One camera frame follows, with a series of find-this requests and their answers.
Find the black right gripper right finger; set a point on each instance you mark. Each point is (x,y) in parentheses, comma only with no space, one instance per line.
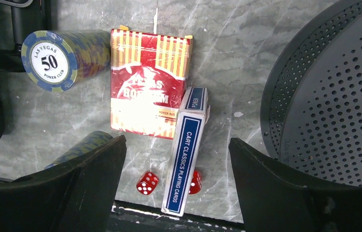
(274,197)

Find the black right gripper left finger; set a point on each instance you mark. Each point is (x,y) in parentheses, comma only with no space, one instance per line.
(74,196)

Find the blue playing card deck box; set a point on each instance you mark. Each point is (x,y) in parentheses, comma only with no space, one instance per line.
(191,119)

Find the red Texas Holdem card box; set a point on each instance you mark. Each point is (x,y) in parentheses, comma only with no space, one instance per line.
(149,75)

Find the red die left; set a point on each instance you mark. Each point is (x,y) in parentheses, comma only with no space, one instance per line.
(147,183)

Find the red die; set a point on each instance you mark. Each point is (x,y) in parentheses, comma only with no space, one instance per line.
(147,183)
(196,185)

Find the red die right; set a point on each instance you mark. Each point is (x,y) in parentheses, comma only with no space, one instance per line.
(196,185)

